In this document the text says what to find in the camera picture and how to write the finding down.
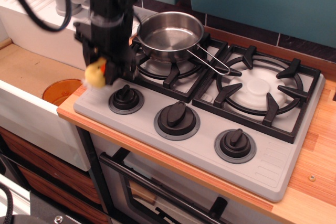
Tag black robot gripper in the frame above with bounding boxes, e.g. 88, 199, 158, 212
74, 19, 139, 85

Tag yellow stuffed duck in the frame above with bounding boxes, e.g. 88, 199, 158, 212
83, 57, 107, 88

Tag stainless steel pan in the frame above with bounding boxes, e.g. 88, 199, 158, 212
137, 12, 230, 76

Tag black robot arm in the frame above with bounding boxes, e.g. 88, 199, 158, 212
18, 0, 139, 88

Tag black left stove knob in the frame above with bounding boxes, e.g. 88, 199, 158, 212
108, 84, 144, 115

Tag black stove knob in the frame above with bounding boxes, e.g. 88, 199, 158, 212
214, 129, 257, 164
154, 101, 201, 141
108, 84, 144, 115

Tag black middle stove knob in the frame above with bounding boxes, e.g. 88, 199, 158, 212
154, 101, 201, 141

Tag grey toy stove top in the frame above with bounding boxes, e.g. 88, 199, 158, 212
73, 35, 325, 201

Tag black right stove knob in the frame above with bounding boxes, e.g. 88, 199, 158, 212
214, 129, 257, 164

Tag orange plastic plate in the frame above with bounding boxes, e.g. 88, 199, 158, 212
42, 79, 81, 106

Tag white toy sink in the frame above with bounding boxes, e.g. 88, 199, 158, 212
1, 0, 90, 171

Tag black left burner grate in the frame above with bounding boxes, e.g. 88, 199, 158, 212
123, 37, 217, 103

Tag black burner grate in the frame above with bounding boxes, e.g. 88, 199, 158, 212
192, 45, 325, 144
123, 37, 217, 103

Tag wooden drawer fronts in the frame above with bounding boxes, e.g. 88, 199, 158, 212
1, 129, 111, 223

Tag black right burner grate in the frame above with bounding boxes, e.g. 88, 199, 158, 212
192, 45, 325, 144

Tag oven door with handle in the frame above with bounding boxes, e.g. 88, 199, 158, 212
98, 148, 267, 223

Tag black braided cable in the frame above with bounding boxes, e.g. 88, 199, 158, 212
0, 183, 13, 224

